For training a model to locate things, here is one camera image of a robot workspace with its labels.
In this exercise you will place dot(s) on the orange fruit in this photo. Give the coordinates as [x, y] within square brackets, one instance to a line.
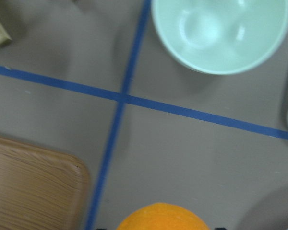
[162, 216]

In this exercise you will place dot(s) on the brown wooden cutting board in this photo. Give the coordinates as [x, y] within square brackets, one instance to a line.
[40, 189]

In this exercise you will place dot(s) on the mint green bowl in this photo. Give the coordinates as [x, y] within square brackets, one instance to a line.
[220, 37]

